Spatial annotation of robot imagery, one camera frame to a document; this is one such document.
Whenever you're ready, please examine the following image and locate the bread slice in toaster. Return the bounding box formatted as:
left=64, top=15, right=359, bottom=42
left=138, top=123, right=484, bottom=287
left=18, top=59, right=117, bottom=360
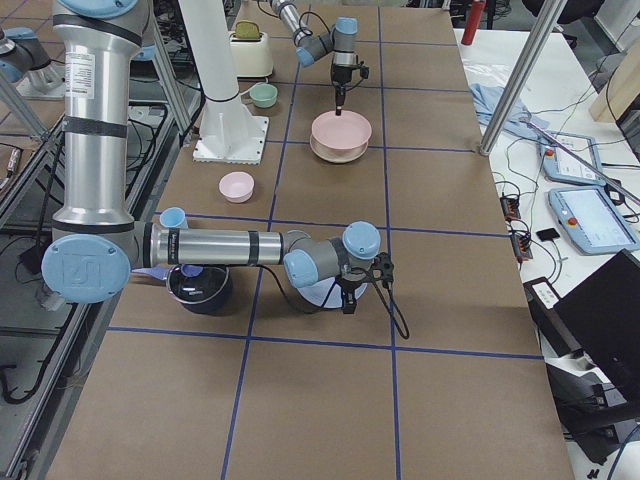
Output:
left=234, top=20, right=261, bottom=41

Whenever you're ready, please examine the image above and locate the blue teach pendant near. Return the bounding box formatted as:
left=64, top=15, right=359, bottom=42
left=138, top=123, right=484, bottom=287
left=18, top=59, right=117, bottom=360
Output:
left=547, top=186, right=639, bottom=255

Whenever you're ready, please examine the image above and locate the aluminium frame post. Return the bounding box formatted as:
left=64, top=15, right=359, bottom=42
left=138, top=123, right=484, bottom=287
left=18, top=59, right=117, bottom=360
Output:
left=478, top=0, right=567, bottom=156

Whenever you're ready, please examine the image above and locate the metal grabber stick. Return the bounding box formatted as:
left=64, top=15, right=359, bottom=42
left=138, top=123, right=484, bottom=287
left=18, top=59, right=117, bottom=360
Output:
left=525, top=120, right=640, bottom=206

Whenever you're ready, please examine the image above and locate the blue teach pendant far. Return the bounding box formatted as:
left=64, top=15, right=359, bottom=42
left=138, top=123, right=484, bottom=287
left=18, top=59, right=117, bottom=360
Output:
left=538, top=132, right=605, bottom=186

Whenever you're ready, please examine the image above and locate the blue teach pendant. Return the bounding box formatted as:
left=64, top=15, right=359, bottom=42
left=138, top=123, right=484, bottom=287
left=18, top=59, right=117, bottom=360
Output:
left=538, top=132, right=605, bottom=186
left=547, top=186, right=639, bottom=255

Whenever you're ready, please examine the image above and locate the cream toaster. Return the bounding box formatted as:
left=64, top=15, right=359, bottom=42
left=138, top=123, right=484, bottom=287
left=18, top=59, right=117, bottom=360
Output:
left=229, top=27, right=274, bottom=78

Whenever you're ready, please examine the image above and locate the blue plate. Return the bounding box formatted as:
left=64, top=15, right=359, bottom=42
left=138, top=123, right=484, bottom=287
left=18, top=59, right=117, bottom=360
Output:
left=298, top=278, right=343, bottom=309

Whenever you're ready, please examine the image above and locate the black laptop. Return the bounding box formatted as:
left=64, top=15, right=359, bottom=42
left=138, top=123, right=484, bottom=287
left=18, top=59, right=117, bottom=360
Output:
left=524, top=249, right=639, bottom=400

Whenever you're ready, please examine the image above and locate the pink bowl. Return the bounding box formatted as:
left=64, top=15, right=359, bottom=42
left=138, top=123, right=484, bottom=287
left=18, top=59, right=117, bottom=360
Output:
left=218, top=171, right=255, bottom=203

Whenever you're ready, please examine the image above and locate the red bottle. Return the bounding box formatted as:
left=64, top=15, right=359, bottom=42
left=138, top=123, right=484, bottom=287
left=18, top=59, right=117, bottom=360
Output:
left=461, top=0, right=486, bottom=46

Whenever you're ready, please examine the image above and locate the light blue cloth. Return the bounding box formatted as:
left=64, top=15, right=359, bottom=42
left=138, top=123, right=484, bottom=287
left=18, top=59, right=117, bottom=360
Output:
left=469, top=83, right=551, bottom=137

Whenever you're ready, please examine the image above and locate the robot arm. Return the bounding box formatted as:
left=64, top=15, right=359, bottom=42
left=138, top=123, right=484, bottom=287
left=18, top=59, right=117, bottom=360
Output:
left=41, top=1, right=384, bottom=314
left=258, top=1, right=369, bottom=117

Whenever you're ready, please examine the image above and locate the dark blue pot with lid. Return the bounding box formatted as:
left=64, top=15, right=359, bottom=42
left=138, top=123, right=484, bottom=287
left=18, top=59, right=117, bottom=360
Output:
left=130, top=263, right=234, bottom=316

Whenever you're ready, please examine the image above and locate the clear plastic bag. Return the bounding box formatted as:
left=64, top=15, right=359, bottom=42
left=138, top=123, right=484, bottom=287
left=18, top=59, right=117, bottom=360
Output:
left=462, top=59, right=512, bottom=87

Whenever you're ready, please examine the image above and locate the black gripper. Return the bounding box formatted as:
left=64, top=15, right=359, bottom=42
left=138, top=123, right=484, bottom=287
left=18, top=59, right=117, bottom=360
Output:
left=335, top=267, right=371, bottom=314
left=330, top=63, right=356, bottom=116

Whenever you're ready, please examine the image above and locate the green bowl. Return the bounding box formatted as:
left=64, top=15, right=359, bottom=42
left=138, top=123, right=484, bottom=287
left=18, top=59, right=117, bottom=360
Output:
left=249, top=83, right=278, bottom=109

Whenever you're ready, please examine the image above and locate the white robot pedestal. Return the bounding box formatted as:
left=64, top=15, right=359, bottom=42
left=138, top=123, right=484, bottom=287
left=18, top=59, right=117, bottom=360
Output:
left=179, top=0, right=269, bottom=165

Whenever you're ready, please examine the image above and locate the light blue cup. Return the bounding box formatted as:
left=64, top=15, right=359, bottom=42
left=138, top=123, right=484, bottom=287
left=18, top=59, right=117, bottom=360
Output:
left=159, top=207, right=188, bottom=229

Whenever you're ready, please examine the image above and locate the pink plate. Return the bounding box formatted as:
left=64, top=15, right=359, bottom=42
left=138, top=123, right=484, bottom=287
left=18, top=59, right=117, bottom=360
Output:
left=311, top=110, right=372, bottom=150

